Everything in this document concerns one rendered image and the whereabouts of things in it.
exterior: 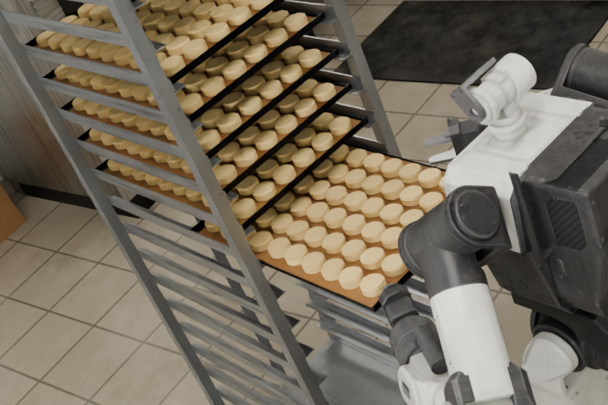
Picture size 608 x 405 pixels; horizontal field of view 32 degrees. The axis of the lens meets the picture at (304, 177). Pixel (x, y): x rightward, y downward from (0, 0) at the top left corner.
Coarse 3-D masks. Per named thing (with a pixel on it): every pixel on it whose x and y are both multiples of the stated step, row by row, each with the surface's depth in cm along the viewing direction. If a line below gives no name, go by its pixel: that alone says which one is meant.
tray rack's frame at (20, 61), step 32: (0, 32) 236; (32, 96) 247; (64, 128) 252; (96, 192) 261; (128, 256) 271; (224, 256) 295; (256, 320) 308; (192, 352) 292; (320, 352) 328; (352, 352) 323; (320, 384) 316; (352, 384) 311; (384, 384) 307
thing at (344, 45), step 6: (306, 36) 233; (312, 36) 231; (294, 42) 238; (300, 42) 236; (306, 42) 234; (312, 42) 232; (318, 42) 231; (324, 42) 229; (330, 42) 227; (336, 42) 226; (342, 42) 224; (318, 48) 232; (324, 48) 230; (330, 48) 229; (336, 48) 227; (342, 48) 225; (348, 48) 224; (342, 54) 225; (348, 54) 224; (342, 60) 224
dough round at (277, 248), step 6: (276, 240) 222; (282, 240) 221; (288, 240) 221; (270, 246) 221; (276, 246) 220; (282, 246) 220; (288, 246) 220; (270, 252) 220; (276, 252) 219; (282, 252) 219; (276, 258) 220
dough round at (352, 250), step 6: (354, 240) 212; (360, 240) 212; (348, 246) 212; (354, 246) 211; (360, 246) 210; (342, 252) 211; (348, 252) 210; (354, 252) 209; (360, 252) 209; (348, 258) 210; (354, 258) 209
